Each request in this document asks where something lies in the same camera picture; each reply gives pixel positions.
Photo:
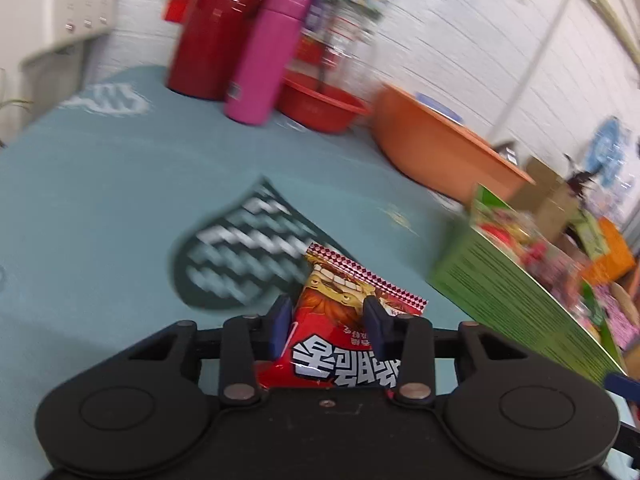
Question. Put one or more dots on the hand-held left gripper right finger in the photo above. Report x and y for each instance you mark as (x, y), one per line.
(375, 332)

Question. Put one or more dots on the pile of snack packets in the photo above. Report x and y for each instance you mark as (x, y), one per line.
(525, 245)

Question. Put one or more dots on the red plastic basin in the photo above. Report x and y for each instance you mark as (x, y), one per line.
(320, 107)

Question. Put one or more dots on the brown cardboard box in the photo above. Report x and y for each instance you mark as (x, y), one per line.
(545, 195)

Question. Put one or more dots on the orange plastic basin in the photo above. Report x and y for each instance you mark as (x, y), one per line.
(440, 150)

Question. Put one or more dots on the red cartoon snack packet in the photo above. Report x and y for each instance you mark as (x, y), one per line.
(335, 310)

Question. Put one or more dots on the teal tablecloth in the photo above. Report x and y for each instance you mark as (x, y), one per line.
(100, 185)

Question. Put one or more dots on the blue lid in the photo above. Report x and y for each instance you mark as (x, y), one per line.
(440, 107)

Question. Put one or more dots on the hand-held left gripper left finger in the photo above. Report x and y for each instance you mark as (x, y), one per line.
(281, 327)

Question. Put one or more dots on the purple leaf plant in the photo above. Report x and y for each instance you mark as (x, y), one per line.
(580, 175)

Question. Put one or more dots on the beige wall pipe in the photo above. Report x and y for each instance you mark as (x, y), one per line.
(610, 5)

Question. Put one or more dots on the blue round wall decoration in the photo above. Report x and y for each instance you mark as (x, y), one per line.
(607, 147)

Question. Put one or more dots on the pink bottle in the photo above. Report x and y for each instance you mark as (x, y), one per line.
(265, 60)

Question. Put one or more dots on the white appliance with screen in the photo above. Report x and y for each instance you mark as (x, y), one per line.
(75, 5)

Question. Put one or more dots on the glass pitcher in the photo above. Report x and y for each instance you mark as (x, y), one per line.
(350, 45)

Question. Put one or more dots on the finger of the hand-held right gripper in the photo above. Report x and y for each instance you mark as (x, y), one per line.
(625, 386)

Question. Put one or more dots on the orange box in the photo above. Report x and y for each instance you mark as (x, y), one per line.
(607, 255)

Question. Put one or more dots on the red thermos jug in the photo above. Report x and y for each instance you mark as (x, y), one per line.
(215, 30)

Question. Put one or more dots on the green cardboard box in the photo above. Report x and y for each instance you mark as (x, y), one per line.
(500, 290)

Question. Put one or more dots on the red box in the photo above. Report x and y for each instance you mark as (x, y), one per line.
(177, 7)

